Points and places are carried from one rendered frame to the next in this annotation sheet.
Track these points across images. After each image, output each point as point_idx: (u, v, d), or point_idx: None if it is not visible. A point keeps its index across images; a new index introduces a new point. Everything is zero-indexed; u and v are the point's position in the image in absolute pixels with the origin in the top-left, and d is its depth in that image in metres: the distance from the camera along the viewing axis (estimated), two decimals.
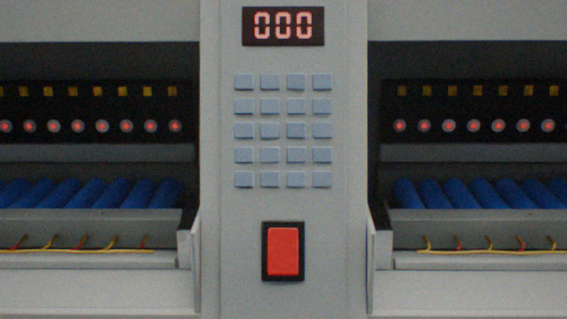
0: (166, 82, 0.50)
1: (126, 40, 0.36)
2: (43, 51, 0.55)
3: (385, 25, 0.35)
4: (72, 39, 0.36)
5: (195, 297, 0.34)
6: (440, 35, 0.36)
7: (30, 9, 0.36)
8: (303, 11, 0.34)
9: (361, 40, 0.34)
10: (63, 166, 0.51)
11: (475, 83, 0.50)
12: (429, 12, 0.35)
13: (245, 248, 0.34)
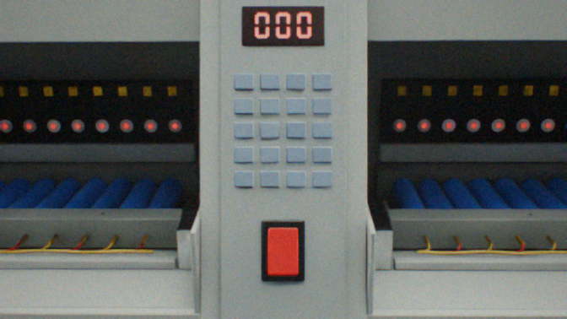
0: (166, 82, 0.50)
1: (126, 40, 0.36)
2: (43, 51, 0.55)
3: (385, 25, 0.35)
4: (72, 39, 0.36)
5: (195, 297, 0.34)
6: (440, 35, 0.36)
7: (30, 9, 0.36)
8: (303, 11, 0.34)
9: (361, 40, 0.34)
10: (63, 166, 0.51)
11: (475, 83, 0.50)
12: (429, 12, 0.35)
13: (245, 248, 0.34)
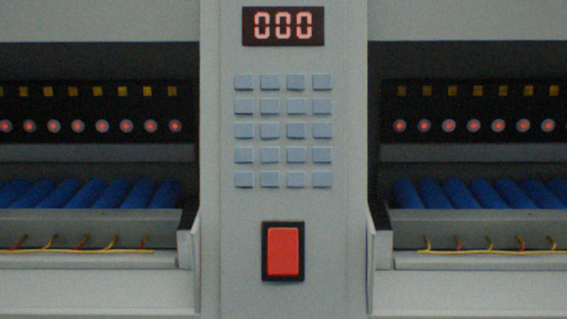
0: (166, 82, 0.50)
1: (126, 40, 0.36)
2: (43, 51, 0.55)
3: (385, 25, 0.35)
4: (72, 39, 0.36)
5: (195, 297, 0.34)
6: (440, 35, 0.36)
7: (30, 9, 0.36)
8: (303, 11, 0.34)
9: (361, 40, 0.34)
10: (63, 166, 0.51)
11: (475, 83, 0.50)
12: (429, 12, 0.35)
13: (245, 248, 0.34)
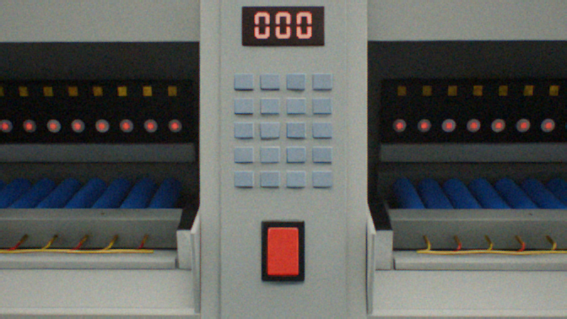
0: (166, 82, 0.50)
1: (126, 40, 0.36)
2: (43, 51, 0.55)
3: (385, 25, 0.35)
4: (72, 39, 0.36)
5: (195, 297, 0.34)
6: (440, 35, 0.36)
7: (30, 9, 0.36)
8: (303, 11, 0.34)
9: (361, 40, 0.34)
10: (63, 166, 0.51)
11: (475, 83, 0.50)
12: (429, 12, 0.35)
13: (245, 248, 0.34)
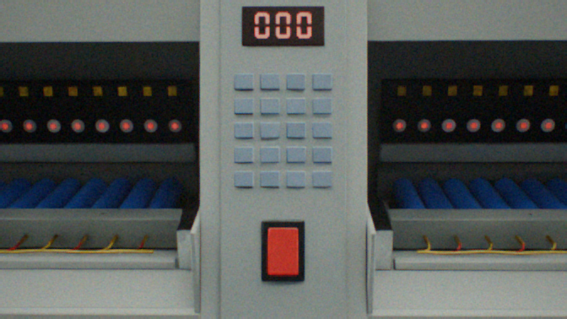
0: (166, 82, 0.50)
1: (126, 40, 0.36)
2: (43, 51, 0.55)
3: (385, 25, 0.35)
4: (72, 39, 0.36)
5: (195, 297, 0.34)
6: (440, 35, 0.36)
7: (30, 9, 0.36)
8: (303, 11, 0.34)
9: (361, 40, 0.34)
10: (63, 166, 0.51)
11: (475, 83, 0.50)
12: (429, 12, 0.35)
13: (245, 248, 0.34)
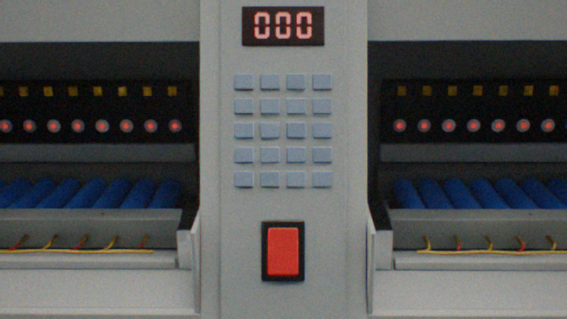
0: (166, 82, 0.50)
1: (126, 40, 0.36)
2: (43, 51, 0.55)
3: (385, 25, 0.35)
4: (72, 39, 0.36)
5: (195, 297, 0.34)
6: (440, 35, 0.36)
7: (30, 9, 0.36)
8: (303, 11, 0.34)
9: (361, 40, 0.34)
10: (63, 166, 0.51)
11: (475, 83, 0.50)
12: (429, 12, 0.35)
13: (245, 248, 0.34)
